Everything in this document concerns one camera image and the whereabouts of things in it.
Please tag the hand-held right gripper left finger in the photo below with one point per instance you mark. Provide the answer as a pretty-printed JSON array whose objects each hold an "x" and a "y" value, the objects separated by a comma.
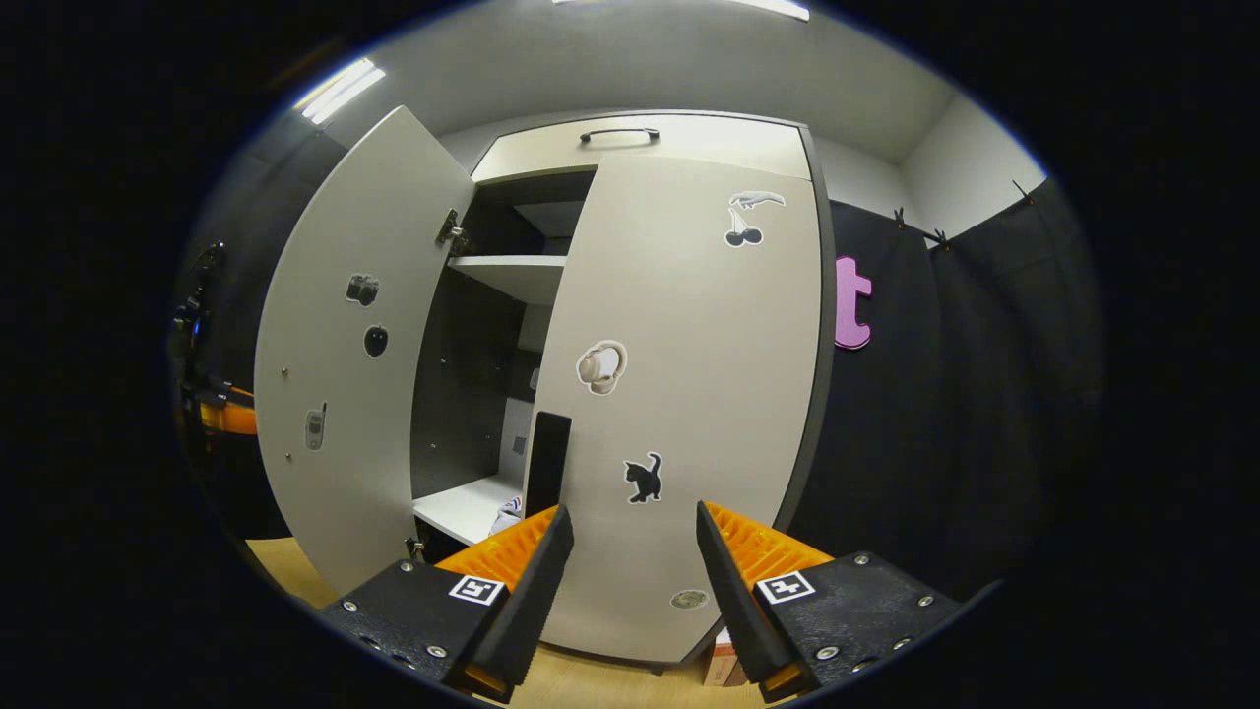
[{"x": 532, "y": 606}]

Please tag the pale orange book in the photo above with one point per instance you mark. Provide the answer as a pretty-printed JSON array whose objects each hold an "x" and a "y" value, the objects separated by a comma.
[{"x": 724, "y": 662}]

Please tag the white shoe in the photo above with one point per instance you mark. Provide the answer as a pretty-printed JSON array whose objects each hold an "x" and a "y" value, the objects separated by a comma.
[{"x": 510, "y": 514}]

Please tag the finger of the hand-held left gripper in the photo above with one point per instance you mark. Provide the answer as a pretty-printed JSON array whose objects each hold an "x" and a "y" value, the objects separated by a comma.
[{"x": 236, "y": 416}]

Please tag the black backdrop cloth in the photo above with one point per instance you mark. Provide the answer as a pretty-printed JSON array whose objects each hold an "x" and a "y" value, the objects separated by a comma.
[{"x": 935, "y": 443}]

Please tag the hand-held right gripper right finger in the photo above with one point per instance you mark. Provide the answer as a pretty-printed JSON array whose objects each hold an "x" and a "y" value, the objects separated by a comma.
[{"x": 738, "y": 601}]

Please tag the white cabinet shelf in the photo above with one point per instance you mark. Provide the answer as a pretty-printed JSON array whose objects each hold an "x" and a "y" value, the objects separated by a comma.
[
  {"x": 463, "y": 512},
  {"x": 522, "y": 276}
]

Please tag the grey cabinet drawer front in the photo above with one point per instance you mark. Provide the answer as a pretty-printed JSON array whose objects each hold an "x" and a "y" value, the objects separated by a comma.
[{"x": 728, "y": 148}]

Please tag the rectangular ceiling light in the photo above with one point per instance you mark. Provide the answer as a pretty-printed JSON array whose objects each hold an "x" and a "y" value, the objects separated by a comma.
[
  {"x": 689, "y": 8},
  {"x": 340, "y": 91}
]

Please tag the cabinet door with headphones sticker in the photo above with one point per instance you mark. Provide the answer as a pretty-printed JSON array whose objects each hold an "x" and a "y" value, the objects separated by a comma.
[{"x": 709, "y": 394}]

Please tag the grey shoe cabinet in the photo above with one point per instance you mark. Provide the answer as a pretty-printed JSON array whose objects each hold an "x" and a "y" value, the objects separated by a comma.
[{"x": 463, "y": 394}]

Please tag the cabinet door with camera sticker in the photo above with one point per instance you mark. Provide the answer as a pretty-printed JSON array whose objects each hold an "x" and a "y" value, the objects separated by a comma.
[{"x": 345, "y": 492}]

